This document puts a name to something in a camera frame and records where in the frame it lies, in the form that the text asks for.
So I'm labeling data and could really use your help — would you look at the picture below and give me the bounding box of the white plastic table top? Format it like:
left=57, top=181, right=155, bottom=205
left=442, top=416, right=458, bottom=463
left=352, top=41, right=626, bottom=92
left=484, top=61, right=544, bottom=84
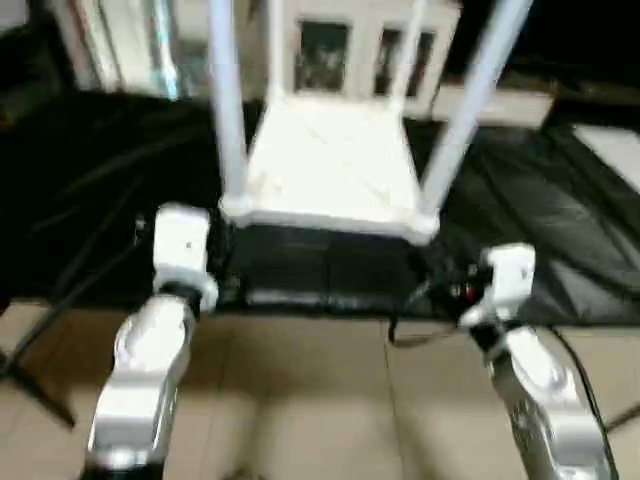
left=218, top=92, right=441, bottom=246

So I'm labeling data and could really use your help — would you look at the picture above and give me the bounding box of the black work mat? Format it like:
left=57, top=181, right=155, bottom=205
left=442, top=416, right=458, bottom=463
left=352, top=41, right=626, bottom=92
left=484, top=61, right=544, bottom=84
left=0, top=85, right=640, bottom=326

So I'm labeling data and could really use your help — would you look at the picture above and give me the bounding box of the white drawer unit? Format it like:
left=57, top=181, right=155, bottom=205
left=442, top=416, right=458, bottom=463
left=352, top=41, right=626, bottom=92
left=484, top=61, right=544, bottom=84
left=430, top=85, right=556, bottom=129

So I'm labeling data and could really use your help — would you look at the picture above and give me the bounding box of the white flat board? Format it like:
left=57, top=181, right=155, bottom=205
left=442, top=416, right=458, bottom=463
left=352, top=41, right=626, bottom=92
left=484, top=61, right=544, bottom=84
left=575, top=125, right=640, bottom=196

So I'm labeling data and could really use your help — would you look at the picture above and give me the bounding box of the black tripod leg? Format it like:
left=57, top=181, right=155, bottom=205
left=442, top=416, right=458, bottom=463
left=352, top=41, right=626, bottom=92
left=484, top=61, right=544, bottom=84
left=600, top=400, right=640, bottom=433

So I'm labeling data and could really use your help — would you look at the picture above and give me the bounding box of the light blue stand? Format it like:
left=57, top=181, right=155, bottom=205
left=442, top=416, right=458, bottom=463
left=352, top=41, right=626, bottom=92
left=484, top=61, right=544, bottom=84
left=148, top=0, right=186, bottom=101

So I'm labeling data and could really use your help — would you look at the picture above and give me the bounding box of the black metal support strut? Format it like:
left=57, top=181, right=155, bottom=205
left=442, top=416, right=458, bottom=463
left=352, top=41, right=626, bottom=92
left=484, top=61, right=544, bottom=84
left=0, top=300, right=77, bottom=431

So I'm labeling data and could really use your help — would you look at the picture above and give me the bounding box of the white glass door cabinet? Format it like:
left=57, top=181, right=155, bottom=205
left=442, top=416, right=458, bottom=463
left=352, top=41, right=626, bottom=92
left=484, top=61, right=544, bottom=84
left=255, top=0, right=461, bottom=116

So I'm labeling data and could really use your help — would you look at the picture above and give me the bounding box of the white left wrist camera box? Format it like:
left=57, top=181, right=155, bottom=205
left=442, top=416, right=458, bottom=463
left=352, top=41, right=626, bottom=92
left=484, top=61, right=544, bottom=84
left=150, top=205, right=221, bottom=311

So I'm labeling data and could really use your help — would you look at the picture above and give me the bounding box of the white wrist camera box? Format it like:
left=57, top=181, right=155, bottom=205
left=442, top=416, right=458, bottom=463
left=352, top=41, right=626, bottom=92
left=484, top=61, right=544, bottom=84
left=460, top=243, right=536, bottom=326
left=150, top=205, right=221, bottom=311

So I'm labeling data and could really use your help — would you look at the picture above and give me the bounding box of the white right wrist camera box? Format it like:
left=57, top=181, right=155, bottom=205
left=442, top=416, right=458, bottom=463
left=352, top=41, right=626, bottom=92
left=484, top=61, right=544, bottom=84
left=460, top=243, right=536, bottom=326

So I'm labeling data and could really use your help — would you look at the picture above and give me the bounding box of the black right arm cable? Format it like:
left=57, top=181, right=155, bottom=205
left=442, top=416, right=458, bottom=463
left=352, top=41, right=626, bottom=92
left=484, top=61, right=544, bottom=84
left=385, top=285, right=471, bottom=348

